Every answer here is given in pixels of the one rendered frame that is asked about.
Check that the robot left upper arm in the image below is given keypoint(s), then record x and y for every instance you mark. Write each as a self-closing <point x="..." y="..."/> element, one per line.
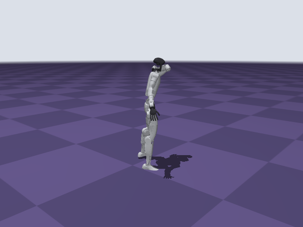
<point x="167" y="68"/>

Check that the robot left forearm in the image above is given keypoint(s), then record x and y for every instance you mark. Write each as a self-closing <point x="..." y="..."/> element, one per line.
<point x="162" y="69"/>

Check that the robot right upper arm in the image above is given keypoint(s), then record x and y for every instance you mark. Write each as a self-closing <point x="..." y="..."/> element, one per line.
<point x="153" y="81"/>

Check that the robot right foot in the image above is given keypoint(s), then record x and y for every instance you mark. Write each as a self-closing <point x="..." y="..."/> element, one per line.
<point x="149" y="167"/>

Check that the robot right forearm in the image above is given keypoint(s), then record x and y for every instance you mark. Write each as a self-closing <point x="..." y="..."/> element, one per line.
<point x="151" y="97"/>

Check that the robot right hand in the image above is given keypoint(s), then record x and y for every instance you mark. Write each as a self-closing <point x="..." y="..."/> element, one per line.
<point x="153" y="112"/>

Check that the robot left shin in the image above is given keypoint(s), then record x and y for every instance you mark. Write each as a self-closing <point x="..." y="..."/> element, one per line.
<point x="143" y="143"/>

